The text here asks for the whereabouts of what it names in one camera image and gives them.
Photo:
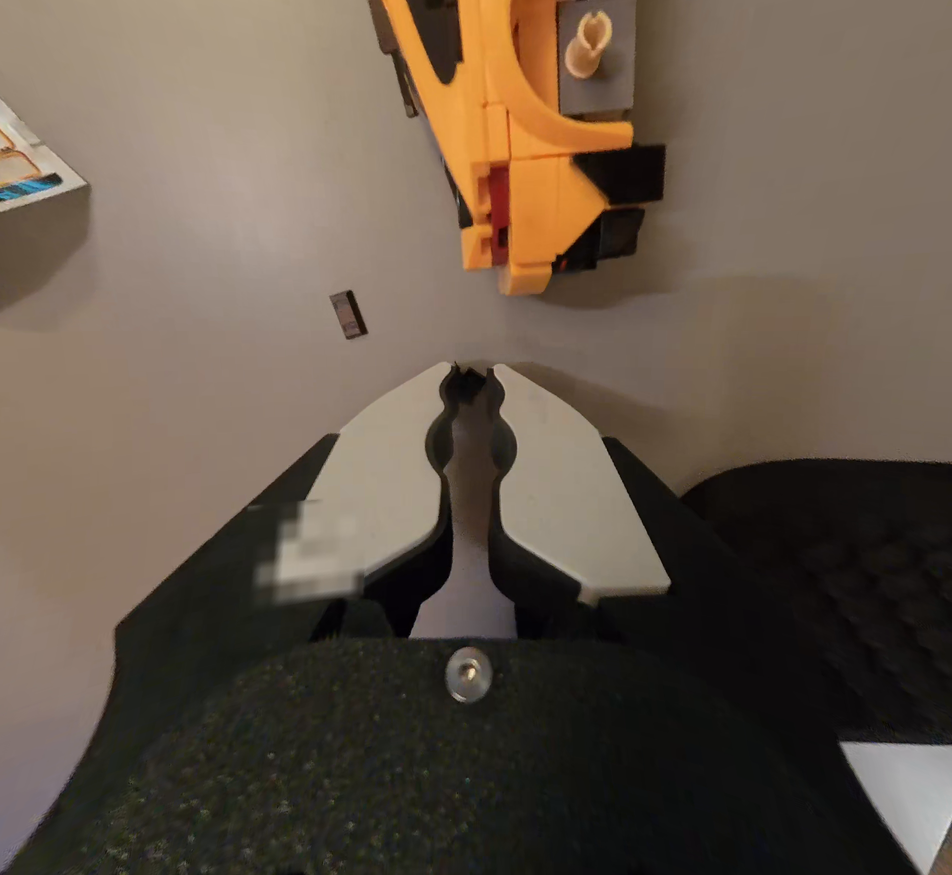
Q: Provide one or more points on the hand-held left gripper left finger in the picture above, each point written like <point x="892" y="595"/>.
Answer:
<point x="387" y="458"/>

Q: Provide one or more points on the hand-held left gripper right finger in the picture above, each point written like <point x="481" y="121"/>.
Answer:
<point x="565" y="488"/>

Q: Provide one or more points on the small black lego piece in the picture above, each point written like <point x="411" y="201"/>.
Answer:
<point x="467" y="384"/>

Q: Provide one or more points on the orange lego car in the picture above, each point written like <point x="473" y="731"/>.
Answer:
<point x="506" y="131"/>

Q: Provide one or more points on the black flat lego tile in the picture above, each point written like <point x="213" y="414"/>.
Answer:
<point x="348" y="315"/>

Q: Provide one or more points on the lego instruction booklet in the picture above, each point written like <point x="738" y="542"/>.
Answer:
<point x="30" y="161"/>

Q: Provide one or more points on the white paper sheet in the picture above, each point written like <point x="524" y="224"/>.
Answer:
<point x="904" y="793"/>

